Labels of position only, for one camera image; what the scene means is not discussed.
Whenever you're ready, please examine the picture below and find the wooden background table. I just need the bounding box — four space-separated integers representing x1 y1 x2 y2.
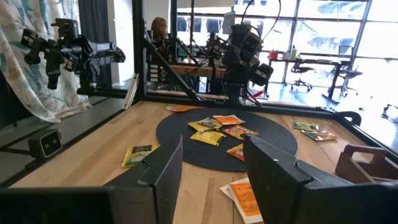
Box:
170 63 228 78

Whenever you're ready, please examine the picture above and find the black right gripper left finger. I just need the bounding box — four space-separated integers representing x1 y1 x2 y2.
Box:
104 136 183 224

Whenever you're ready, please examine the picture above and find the floral curtain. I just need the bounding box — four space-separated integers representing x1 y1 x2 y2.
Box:
0 0 91 124

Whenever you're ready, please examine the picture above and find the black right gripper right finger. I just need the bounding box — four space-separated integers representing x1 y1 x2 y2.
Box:
243 134 354 224

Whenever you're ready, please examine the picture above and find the wooden tea organizer box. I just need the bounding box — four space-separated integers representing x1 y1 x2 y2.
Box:
335 144 398 184

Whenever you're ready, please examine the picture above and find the black office desk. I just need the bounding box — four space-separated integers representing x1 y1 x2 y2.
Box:
269 57 354 105

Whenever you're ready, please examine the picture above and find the small black camera box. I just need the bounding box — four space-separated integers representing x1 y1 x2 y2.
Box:
27 129 63 161

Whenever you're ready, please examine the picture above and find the orange white tea packet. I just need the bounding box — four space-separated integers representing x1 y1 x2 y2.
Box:
228 180 264 224
213 114 246 126
166 105 196 113

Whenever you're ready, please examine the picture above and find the white leaning panel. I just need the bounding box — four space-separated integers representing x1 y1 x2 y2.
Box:
123 73 140 110

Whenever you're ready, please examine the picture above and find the person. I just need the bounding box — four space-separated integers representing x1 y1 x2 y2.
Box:
150 17 170 60

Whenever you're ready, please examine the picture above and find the black office chair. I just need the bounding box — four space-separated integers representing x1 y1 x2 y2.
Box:
290 63 315 93
336 45 364 98

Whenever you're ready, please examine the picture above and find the round dark woven placemat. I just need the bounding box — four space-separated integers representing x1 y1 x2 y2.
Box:
155 108 299 172

